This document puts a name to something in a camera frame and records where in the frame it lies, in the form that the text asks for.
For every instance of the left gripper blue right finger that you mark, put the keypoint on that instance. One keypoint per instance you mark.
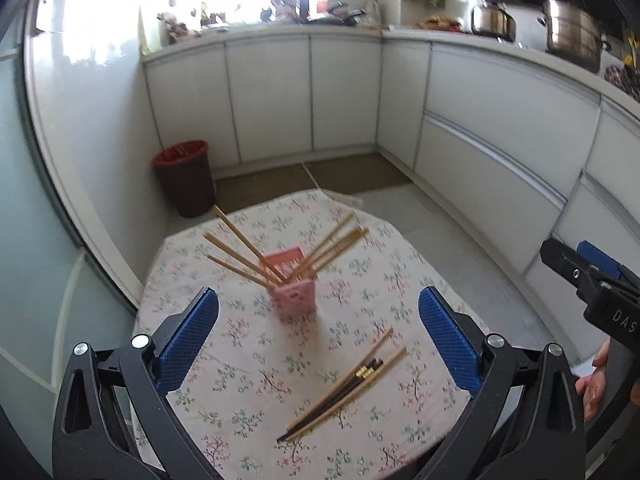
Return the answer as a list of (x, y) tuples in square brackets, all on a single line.
[(524, 419)]

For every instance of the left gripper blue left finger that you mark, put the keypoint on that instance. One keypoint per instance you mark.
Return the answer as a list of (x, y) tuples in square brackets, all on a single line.
[(90, 439)]

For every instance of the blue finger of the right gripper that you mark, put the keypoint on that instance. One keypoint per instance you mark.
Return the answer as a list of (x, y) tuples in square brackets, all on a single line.
[(606, 264), (571, 267)]

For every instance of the bamboo chopstick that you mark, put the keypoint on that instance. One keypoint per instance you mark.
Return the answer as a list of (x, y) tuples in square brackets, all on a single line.
[(340, 225), (268, 275), (219, 213), (313, 263), (367, 381), (265, 284)]

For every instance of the black chopstick gold band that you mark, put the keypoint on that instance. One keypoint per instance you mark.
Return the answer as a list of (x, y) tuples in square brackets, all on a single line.
[(365, 360), (351, 383)]

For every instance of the white kitchen cabinets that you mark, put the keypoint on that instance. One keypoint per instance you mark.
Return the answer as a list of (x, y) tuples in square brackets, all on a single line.
[(514, 143)]

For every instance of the person right hand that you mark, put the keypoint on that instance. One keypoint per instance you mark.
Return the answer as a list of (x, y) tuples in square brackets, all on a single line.
[(591, 388)]

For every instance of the glass sliding door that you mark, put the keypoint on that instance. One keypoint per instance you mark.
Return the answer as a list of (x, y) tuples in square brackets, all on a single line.
[(52, 293)]

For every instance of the plaid cloth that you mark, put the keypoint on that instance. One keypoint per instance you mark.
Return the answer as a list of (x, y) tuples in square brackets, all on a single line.
[(625, 78)]

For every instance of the floral tablecloth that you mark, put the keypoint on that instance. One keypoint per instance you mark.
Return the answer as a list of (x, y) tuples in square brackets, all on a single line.
[(256, 374)]

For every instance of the pink perforated utensil holder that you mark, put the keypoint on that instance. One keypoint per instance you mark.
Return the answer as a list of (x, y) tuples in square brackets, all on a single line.
[(296, 298)]

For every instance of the steel steamer pot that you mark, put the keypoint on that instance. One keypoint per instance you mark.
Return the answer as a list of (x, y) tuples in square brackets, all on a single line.
[(573, 35)]

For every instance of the steel kettle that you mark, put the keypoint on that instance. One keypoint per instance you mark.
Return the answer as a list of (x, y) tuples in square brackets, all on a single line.
[(490, 19)]

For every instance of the brown trash bin red liner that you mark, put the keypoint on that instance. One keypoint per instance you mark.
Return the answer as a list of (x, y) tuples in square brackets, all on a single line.
[(185, 177)]

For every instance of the basket of food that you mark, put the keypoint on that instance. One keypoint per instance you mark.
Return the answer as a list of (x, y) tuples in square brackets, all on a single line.
[(440, 23)]

